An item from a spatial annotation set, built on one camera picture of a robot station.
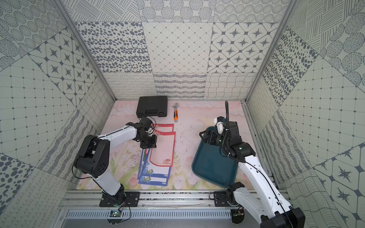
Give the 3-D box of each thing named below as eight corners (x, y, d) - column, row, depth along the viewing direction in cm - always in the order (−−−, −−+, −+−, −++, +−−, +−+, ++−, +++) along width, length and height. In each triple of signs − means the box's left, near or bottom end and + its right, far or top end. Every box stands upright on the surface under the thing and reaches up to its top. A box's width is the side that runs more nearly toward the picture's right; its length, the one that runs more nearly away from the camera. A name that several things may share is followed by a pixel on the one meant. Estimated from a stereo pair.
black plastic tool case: (136, 118, 110) (134, 113, 106) (142, 97, 126) (140, 92, 121) (166, 118, 110) (166, 114, 106) (169, 97, 126) (168, 92, 122)
